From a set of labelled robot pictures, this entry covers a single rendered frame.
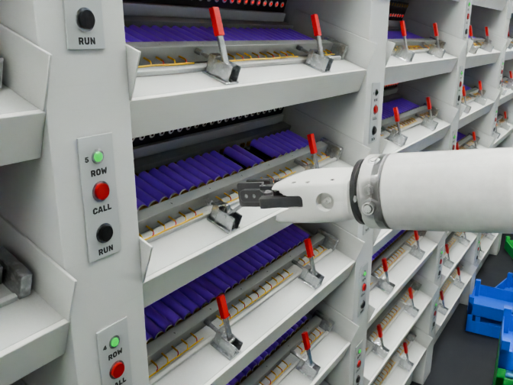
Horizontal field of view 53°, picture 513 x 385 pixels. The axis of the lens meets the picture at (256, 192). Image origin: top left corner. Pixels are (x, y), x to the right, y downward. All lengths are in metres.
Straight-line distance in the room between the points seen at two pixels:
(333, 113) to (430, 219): 0.57
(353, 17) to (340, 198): 0.55
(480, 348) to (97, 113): 2.06
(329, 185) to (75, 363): 0.32
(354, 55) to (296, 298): 0.47
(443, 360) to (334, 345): 1.09
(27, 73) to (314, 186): 0.31
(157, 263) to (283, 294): 0.38
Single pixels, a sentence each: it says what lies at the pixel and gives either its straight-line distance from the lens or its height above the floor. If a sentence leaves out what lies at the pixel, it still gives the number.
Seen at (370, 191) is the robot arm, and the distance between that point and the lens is 0.56.
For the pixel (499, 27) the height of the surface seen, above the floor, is 1.25.
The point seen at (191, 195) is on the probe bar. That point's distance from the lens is 0.72.
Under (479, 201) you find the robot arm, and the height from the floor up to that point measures 1.06.
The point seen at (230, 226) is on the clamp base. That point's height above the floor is 0.96.
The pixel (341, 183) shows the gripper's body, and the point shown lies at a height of 1.06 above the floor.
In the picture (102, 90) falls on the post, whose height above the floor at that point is 1.16.
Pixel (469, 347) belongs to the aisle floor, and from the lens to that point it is 2.37.
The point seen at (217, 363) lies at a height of 0.76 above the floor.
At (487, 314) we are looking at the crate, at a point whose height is 0.10.
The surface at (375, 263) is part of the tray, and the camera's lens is 1.50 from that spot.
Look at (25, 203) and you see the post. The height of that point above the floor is 1.06.
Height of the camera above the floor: 1.21
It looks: 17 degrees down
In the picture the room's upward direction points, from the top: straight up
